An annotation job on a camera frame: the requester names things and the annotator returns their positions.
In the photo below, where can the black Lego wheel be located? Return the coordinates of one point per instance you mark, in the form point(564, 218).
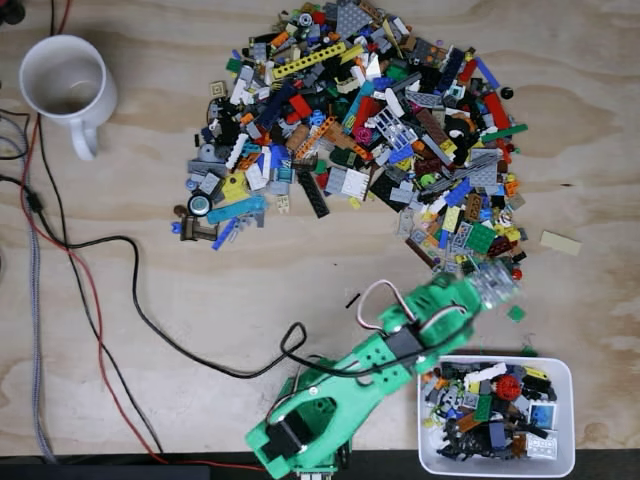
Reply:
point(200, 204)

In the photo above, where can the yellow Lego plate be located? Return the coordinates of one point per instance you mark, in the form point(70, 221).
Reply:
point(234, 186)

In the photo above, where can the tan Lego tile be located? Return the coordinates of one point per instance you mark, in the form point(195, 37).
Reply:
point(561, 243)

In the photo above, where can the black long Lego plate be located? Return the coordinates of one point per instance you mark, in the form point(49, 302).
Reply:
point(312, 192)

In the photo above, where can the small black rod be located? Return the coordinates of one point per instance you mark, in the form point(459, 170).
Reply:
point(352, 300)

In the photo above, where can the small green Lego plate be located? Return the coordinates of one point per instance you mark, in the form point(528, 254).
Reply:
point(516, 313)

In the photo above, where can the grey sloped Lego brick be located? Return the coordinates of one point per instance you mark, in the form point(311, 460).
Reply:
point(277, 187)

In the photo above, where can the large grey Lego plate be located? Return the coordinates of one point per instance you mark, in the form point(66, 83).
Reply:
point(482, 172)

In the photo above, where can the grey rock-shaped Lego piece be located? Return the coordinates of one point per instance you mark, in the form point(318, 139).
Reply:
point(406, 222)

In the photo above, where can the white mug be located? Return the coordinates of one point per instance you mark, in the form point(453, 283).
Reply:
point(65, 80)

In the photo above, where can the blue Lego technic beam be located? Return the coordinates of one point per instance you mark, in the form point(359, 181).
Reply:
point(225, 235)

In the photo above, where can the white plastic bin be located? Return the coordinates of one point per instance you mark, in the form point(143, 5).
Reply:
point(562, 367)

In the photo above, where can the red round Lego gear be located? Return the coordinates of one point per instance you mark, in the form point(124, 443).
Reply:
point(506, 387)

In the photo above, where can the white studded Lego plate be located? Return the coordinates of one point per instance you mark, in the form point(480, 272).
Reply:
point(542, 445)

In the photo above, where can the white Lego brick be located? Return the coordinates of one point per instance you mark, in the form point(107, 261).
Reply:
point(256, 176)

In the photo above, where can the tan square printed tile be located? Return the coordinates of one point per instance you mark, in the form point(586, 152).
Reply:
point(216, 89)

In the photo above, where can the dark grey Lego wedge plate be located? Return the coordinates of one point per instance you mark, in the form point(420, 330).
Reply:
point(352, 17)

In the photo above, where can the tan Lego bracket piece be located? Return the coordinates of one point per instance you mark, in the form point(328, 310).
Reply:
point(283, 203)

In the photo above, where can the grey zigzag Lego piece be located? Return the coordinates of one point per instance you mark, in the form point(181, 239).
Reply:
point(247, 220)

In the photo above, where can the brown Lego seat piece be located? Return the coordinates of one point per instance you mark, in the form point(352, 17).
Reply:
point(195, 230)

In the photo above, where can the orange Lego technic beam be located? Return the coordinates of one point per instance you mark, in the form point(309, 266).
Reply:
point(340, 135)

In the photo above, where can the white long Lego piece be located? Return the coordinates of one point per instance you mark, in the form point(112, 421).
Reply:
point(485, 372)

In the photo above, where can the blue long Lego plate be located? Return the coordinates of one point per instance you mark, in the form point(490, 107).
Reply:
point(487, 72)

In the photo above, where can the white Lego lattice window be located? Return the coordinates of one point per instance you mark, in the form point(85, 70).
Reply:
point(395, 127)

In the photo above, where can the green square Lego plate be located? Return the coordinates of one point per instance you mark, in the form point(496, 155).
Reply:
point(481, 237)

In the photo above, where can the yellow Lego technic beam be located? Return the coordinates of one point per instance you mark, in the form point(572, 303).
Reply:
point(310, 62)

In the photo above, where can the teal ribbed Lego plate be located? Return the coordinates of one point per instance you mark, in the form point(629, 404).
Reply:
point(227, 212)

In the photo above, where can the transparent blue Lego piece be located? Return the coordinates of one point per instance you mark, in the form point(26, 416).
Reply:
point(257, 202)

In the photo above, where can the red long Lego brick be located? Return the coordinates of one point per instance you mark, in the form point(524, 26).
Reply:
point(495, 110)

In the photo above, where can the dark red long Lego plate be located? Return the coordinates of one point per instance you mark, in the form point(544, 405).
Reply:
point(419, 252)

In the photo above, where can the transparent blue square tile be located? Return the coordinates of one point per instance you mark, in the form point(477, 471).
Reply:
point(542, 415)

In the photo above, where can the green long Lego plate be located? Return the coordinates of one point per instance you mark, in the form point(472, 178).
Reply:
point(505, 132)

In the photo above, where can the red round Lego stud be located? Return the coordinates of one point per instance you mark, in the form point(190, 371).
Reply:
point(516, 273)

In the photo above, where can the black round Lego piece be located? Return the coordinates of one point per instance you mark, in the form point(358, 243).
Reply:
point(507, 92)

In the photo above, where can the transparent blue Lego box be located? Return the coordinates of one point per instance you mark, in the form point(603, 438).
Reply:
point(285, 173)

